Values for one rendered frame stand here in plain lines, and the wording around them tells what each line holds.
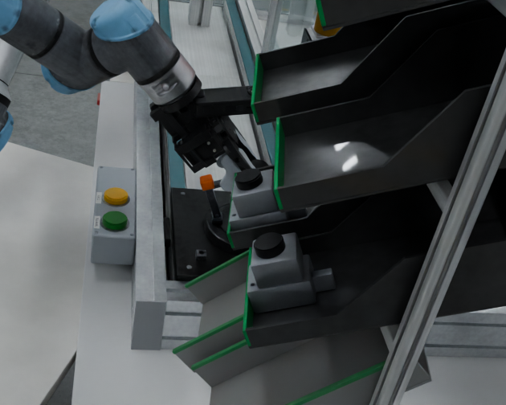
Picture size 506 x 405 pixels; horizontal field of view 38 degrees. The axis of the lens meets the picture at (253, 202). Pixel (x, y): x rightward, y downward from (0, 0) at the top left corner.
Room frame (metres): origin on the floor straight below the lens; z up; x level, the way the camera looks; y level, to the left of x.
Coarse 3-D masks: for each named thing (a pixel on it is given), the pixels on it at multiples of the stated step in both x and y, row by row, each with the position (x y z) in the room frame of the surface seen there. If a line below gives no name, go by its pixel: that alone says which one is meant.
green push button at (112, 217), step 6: (108, 216) 0.96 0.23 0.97; (114, 216) 0.96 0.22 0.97; (120, 216) 0.96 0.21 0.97; (126, 216) 0.97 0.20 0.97; (102, 222) 0.95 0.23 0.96; (108, 222) 0.94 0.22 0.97; (114, 222) 0.94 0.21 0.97; (120, 222) 0.95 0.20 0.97; (126, 222) 0.95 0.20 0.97; (114, 228) 0.94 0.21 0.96; (120, 228) 0.94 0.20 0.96
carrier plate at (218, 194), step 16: (176, 192) 1.07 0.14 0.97; (192, 192) 1.08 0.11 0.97; (224, 192) 1.10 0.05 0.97; (176, 208) 1.02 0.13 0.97; (192, 208) 1.03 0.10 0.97; (208, 208) 1.04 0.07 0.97; (176, 224) 0.97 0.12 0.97; (192, 224) 0.98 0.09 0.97; (176, 240) 0.93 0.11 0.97; (192, 240) 0.94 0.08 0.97; (208, 240) 0.95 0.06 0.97; (176, 256) 0.89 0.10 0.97; (192, 256) 0.90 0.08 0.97; (208, 256) 0.91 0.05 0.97; (224, 256) 0.92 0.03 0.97; (176, 272) 0.86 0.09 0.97; (192, 272) 0.86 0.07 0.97
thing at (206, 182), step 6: (210, 174) 0.98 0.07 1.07; (204, 180) 0.97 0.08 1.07; (210, 180) 0.97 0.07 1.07; (204, 186) 0.96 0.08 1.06; (210, 186) 0.97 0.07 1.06; (216, 186) 0.97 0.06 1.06; (210, 192) 0.97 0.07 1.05; (210, 198) 0.97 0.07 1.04; (210, 204) 0.97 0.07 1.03; (216, 204) 0.97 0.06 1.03; (216, 210) 0.97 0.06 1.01; (216, 216) 0.97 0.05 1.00
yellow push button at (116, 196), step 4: (112, 188) 1.04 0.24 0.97; (116, 188) 1.04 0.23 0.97; (120, 188) 1.04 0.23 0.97; (104, 192) 1.02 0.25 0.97; (108, 192) 1.02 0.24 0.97; (112, 192) 1.02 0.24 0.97; (116, 192) 1.03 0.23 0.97; (120, 192) 1.03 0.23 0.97; (124, 192) 1.03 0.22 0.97; (104, 196) 1.01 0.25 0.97; (108, 196) 1.01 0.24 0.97; (112, 196) 1.01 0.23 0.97; (116, 196) 1.02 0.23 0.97; (120, 196) 1.02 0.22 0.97; (124, 196) 1.02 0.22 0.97; (108, 200) 1.01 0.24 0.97; (112, 200) 1.00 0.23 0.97; (116, 200) 1.01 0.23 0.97; (120, 200) 1.01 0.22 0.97; (124, 200) 1.02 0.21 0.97; (116, 204) 1.01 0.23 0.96
